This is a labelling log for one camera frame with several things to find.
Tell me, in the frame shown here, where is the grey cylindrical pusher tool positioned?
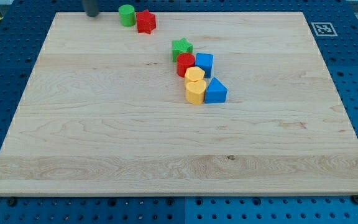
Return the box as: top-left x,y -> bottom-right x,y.
81,0 -> 99,17

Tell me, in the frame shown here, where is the green cylinder block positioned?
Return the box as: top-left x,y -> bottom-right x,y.
118,4 -> 136,27

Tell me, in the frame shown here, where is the red star block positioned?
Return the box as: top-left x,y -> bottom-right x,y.
136,9 -> 157,34

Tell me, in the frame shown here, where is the green star block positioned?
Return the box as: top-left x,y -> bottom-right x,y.
172,38 -> 193,62

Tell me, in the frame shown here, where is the light wooden board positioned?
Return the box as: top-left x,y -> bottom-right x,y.
0,12 -> 358,197

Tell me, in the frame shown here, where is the red cylinder block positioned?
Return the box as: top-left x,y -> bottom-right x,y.
177,52 -> 195,77

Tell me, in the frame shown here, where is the blue cube block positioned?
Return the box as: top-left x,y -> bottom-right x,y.
195,53 -> 214,78

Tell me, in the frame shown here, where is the yellow hexagon block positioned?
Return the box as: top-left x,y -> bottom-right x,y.
185,67 -> 205,86

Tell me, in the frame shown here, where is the yellow heart block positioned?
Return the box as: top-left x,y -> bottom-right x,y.
185,80 -> 206,105

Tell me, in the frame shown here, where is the blue triangle block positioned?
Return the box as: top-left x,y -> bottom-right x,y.
204,77 -> 227,103

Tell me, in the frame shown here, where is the white fiducial marker tag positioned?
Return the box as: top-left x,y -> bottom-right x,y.
311,22 -> 337,37

